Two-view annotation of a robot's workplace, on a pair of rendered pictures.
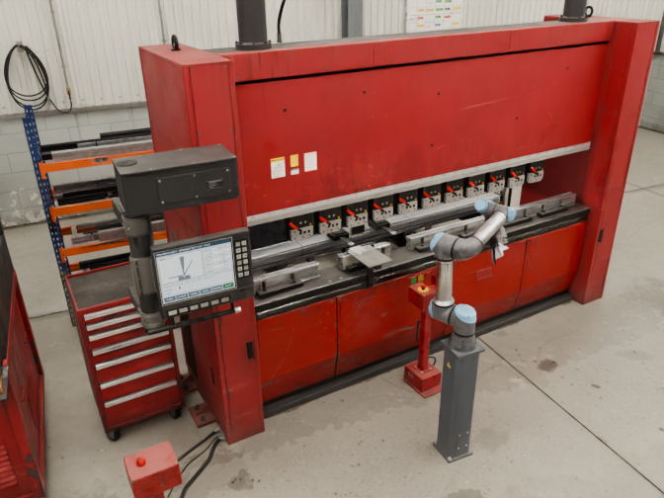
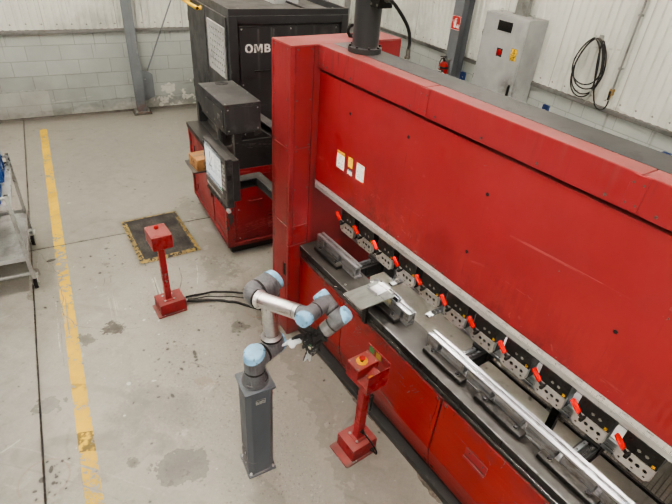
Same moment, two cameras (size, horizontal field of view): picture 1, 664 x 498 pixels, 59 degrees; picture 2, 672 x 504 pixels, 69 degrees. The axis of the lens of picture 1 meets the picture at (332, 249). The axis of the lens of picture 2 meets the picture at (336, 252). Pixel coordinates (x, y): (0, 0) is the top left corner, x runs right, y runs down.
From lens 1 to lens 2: 3.91 m
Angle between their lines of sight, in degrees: 70
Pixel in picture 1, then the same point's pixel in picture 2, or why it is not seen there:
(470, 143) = (519, 296)
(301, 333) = not seen: hidden behind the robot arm
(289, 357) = not seen: hidden behind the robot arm
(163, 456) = (158, 234)
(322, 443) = (272, 367)
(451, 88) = (506, 199)
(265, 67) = (340, 67)
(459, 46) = (526, 147)
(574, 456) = not seen: outside the picture
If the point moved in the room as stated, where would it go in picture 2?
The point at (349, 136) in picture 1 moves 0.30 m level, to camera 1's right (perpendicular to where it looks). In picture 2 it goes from (389, 173) to (399, 198)
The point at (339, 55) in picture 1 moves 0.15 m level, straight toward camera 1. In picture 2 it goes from (390, 84) to (361, 83)
